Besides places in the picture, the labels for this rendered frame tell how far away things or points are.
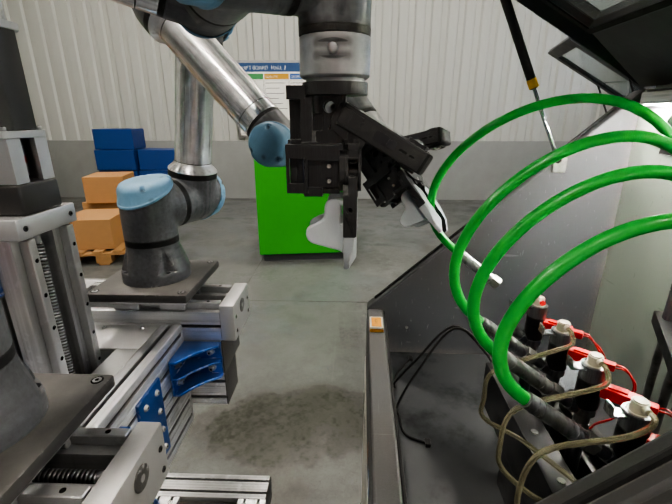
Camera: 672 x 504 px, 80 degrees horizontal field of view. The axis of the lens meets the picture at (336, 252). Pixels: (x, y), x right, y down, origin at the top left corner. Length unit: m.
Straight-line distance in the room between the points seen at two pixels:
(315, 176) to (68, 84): 8.17
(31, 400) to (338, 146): 0.48
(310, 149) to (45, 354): 0.60
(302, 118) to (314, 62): 0.06
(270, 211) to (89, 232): 1.79
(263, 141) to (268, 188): 3.22
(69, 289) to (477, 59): 7.01
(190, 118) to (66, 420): 0.66
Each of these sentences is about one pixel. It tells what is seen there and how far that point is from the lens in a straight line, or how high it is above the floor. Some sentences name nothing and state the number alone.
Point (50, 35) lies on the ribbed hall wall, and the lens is 8.67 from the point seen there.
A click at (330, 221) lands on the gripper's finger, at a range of 0.46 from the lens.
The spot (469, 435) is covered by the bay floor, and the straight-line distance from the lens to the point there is 0.87.
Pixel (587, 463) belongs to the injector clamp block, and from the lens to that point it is 0.66.
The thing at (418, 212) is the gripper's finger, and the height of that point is 1.24.
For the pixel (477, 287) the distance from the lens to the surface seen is 0.48.
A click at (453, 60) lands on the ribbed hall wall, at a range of 7.31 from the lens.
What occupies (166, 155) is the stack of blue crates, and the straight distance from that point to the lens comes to 6.83.
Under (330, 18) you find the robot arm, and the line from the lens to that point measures 0.44.
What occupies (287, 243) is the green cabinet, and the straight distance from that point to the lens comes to 4.04.
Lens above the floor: 1.40
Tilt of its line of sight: 19 degrees down
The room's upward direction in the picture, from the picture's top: straight up
